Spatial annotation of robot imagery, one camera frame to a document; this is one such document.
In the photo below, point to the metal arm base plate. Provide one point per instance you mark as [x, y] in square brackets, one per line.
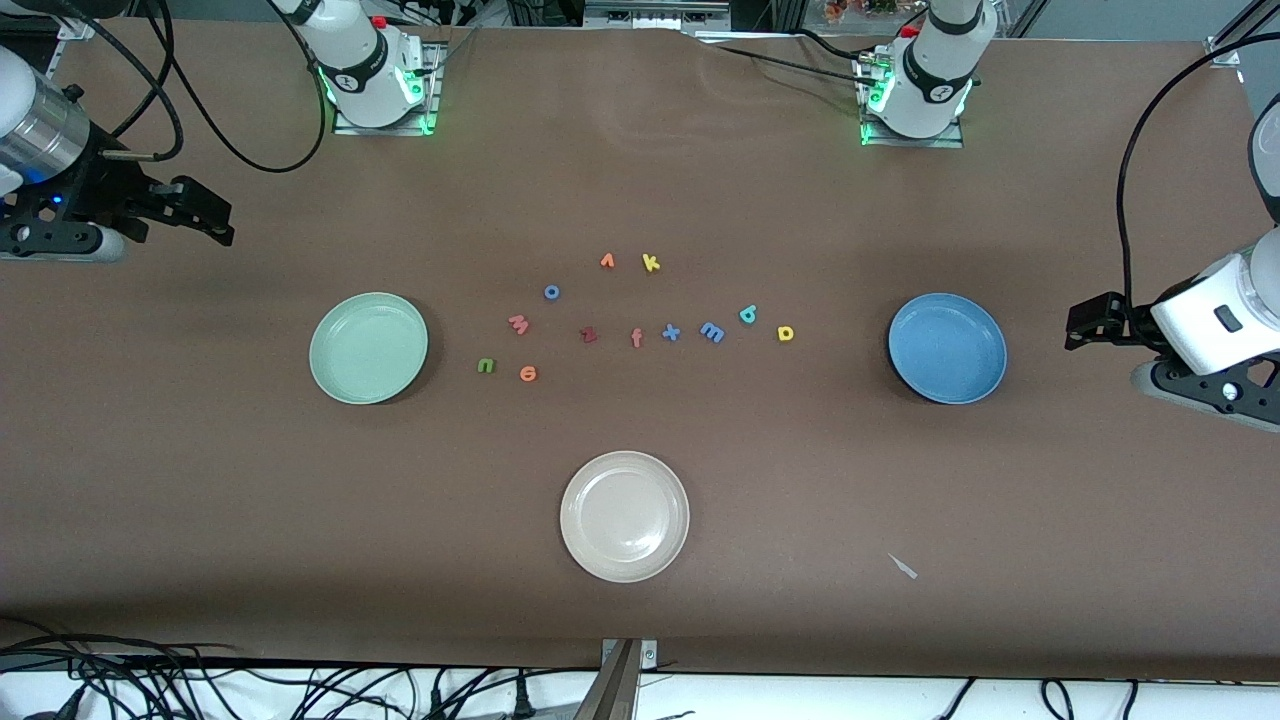
[910, 142]
[432, 90]

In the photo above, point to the beige plate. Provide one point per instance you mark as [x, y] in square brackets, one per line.
[625, 517]

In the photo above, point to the black power plug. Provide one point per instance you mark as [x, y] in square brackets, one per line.
[520, 697]

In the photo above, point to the metal table edge bracket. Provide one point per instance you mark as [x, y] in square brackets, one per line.
[625, 660]

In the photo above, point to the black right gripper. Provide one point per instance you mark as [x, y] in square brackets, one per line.
[100, 187]

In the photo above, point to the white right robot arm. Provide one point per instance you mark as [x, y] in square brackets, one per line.
[360, 70]

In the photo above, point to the pink foam letter w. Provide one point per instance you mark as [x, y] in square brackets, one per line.
[518, 325]

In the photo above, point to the aluminium frame profile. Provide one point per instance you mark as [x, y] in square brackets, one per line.
[1228, 45]

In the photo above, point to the small white paper scrap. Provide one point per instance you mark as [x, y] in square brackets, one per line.
[903, 566]

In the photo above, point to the teal foam letter b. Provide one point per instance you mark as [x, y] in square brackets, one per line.
[748, 316]

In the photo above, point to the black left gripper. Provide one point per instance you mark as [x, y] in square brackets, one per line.
[1128, 322]

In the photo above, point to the blue foam letter m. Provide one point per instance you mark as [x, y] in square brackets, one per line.
[712, 332]

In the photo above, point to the green plate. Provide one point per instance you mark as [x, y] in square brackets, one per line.
[368, 350]

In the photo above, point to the grey equipment box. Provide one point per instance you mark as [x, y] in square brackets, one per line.
[655, 12]

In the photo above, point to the blue plate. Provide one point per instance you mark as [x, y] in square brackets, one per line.
[947, 350]

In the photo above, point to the aluminium frame corner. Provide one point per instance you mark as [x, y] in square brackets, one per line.
[78, 27]

